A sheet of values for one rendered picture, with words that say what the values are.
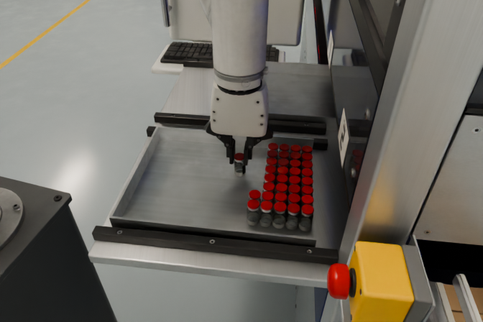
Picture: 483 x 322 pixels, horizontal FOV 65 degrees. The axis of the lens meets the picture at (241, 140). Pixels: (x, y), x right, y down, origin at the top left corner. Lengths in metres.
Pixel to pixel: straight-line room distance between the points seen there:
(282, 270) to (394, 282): 0.21
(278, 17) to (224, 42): 0.86
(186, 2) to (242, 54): 0.90
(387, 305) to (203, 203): 0.37
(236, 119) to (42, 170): 1.78
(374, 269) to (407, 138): 0.15
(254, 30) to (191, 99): 0.47
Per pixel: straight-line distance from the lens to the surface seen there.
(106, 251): 0.68
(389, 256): 0.48
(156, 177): 0.77
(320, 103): 0.99
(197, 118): 0.89
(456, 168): 0.46
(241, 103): 0.63
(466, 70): 0.39
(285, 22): 1.42
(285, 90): 1.02
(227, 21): 0.55
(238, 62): 0.57
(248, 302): 1.60
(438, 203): 0.49
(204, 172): 0.77
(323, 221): 0.70
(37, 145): 2.53
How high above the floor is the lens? 1.41
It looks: 38 degrees down
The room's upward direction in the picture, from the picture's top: straight up
